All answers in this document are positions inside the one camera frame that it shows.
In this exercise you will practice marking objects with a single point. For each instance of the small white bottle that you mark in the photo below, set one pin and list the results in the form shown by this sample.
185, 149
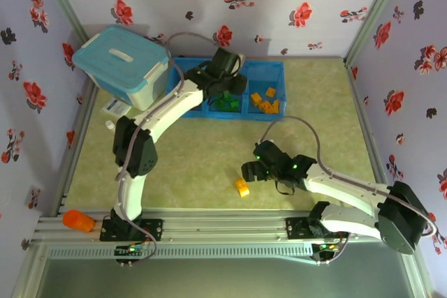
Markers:
110, 125

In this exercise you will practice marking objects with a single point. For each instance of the aluminium frame rail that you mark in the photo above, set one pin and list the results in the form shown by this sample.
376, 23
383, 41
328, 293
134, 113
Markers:
223, 224

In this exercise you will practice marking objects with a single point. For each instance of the blue lidded storage box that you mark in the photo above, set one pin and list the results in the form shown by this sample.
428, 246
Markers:
118, 64

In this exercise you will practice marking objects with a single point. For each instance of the orange plastic cylinder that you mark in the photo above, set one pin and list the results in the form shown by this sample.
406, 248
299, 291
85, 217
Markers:
78, 221

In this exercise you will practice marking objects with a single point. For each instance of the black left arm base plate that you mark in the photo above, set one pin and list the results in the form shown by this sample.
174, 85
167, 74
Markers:
153, 230

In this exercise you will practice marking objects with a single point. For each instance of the green lego brick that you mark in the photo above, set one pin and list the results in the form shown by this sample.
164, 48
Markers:
228, 96
235, 104
220, 104

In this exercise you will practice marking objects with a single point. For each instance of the yellow lego brick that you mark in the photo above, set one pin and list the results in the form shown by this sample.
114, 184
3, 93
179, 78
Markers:
276, 106
270, 92
256, 98
241, 187
267, 106

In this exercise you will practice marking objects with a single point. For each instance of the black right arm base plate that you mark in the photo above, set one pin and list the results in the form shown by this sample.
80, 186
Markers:
297, 228

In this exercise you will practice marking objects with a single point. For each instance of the white paper packet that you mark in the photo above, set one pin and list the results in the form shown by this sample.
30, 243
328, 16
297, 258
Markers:
113, 106

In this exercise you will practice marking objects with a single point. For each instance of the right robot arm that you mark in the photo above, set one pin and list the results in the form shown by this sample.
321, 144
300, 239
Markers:
342, 190

